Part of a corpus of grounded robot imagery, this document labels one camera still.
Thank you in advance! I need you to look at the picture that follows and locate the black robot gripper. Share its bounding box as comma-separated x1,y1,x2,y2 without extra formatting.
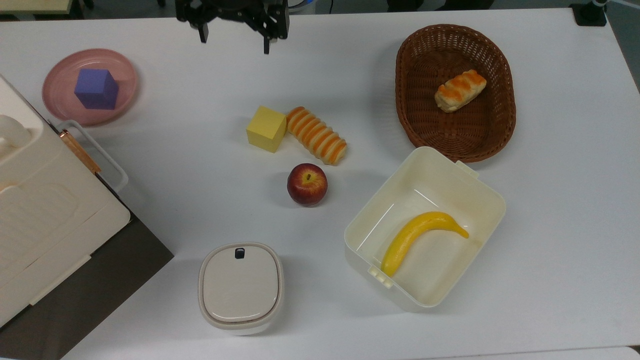
175,0,290,55

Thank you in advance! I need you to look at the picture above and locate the purple cube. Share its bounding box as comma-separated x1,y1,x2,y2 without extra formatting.
74,68,120,111

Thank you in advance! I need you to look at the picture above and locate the yellow cube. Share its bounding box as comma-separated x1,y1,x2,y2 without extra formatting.
245,105,288,154

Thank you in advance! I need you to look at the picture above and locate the long orange striped bread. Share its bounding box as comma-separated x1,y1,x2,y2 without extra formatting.
285,106,348,166

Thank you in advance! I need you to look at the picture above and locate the red apple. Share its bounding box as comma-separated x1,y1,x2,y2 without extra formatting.
286,163,329,207

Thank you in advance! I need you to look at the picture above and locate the pink plate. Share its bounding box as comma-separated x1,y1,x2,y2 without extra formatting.
42,48,139,127

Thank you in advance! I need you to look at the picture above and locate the yellowish wooden table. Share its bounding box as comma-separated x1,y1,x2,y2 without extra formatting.
0,0,72,15

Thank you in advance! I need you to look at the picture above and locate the short orange glazed bread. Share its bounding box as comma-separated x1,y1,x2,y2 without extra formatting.
434,69,488,113

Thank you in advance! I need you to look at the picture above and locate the brown wicker basket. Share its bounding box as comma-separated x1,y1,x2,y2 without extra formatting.
395,24,517,163

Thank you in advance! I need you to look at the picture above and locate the cream open plastic box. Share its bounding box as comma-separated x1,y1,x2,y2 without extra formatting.
343,146,507,309

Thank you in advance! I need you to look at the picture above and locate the beige lidded container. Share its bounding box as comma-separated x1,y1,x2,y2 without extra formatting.
198,242,285,336

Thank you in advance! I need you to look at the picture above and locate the large cream appliance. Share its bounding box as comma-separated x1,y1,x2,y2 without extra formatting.
0,75,132,329

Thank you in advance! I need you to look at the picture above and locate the yellow banana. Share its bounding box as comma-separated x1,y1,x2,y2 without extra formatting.
380,211,470,278

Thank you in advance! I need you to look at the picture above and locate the dark brown board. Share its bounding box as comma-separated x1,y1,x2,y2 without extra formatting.
0,214,175,360

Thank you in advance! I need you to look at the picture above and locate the black stand base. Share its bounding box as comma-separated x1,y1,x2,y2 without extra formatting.
570,0,609,27

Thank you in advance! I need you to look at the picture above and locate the clear handle with copper strip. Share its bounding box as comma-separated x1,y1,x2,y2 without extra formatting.
54,119,130,194

